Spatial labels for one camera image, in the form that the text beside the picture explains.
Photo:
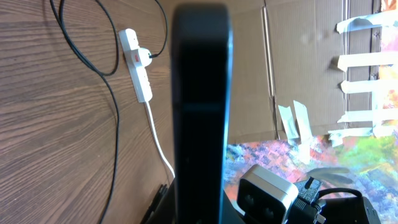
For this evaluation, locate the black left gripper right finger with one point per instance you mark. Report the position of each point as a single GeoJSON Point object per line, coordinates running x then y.
{"type": "Point", "coordinates": [229, 214]}

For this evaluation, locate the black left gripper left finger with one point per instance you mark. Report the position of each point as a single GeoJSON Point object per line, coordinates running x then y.
{"type": "Point", "coordinates": [162, 209]}

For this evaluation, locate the blue Galaxy smartphone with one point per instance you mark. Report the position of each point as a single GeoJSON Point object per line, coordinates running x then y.
{"type": "Point", "coordinates": [201, 59]}

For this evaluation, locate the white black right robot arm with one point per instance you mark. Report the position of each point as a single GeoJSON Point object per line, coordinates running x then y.
{"type": "Point", "coordinates": [330, 206]}

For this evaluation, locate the white charger plug adapter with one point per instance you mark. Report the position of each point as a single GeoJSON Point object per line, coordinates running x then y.
{"type": "Point", "coordinates": [143, 57]}

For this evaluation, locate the brown cardboard backdrop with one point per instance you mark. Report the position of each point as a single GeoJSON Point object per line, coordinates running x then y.
{"type": "Point", "coordinates": [286, 51]}

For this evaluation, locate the white power strip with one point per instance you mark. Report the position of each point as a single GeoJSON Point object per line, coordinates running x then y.
{"type": "Point", "coordinates": [139, 77]}

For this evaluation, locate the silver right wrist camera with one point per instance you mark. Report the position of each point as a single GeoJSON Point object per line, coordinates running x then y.
{"type": "Point", "coordinates": [265, 196]}

